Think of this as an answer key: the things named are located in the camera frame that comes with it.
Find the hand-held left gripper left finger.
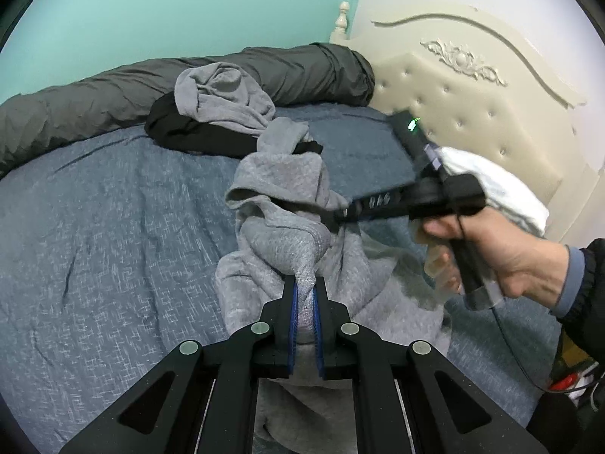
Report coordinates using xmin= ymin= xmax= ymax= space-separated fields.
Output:
xmin=59 ymin=277 xmax=299 ymax=454

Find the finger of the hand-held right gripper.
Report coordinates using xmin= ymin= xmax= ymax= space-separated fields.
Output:
xmin=332 ymin=190 xmax=413 ymax=224

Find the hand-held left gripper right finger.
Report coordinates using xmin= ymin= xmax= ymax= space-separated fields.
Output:
xmin=313 ymin=277 xmax=551 ymax=454

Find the grey knit sweater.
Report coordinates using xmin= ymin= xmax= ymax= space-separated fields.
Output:
xmin=215 ymin=118 xmax=455 ymax=454

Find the person's right forearm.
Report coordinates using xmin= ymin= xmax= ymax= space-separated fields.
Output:
xmin=551 ymin=239 xmax=605 ymax=370

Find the person's right hand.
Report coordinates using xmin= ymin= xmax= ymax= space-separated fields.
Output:
xmin=418 ymin=207 xmax=571 ymax=309

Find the white folded shirt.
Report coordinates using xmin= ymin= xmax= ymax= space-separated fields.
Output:
xmin=434 ymin=146 xmax=552 ymax=238

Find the cream tufted headboard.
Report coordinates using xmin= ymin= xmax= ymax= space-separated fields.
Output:
xmin=331 ymin=2 xmax=605 ymax=247

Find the grey crumpled garment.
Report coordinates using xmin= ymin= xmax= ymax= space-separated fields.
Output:
xmin=174 ymin=61 xmax=278 ymax=135

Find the black crumpled garment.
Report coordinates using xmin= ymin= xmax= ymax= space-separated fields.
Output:
xmin=144 ymin=92 xmax=325 ymax=160

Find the dark grey rolled duvet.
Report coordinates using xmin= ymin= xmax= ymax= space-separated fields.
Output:
xmin=0 ymin=42 xmax=376 ymax=180

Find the black cable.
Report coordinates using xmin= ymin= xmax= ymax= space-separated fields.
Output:
xmin=489 ymin=305 xmax=595 ymax=394

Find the cream bed post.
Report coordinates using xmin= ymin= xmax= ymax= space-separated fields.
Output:
xmin=330 ymin=2 xmax=354 ymax=44

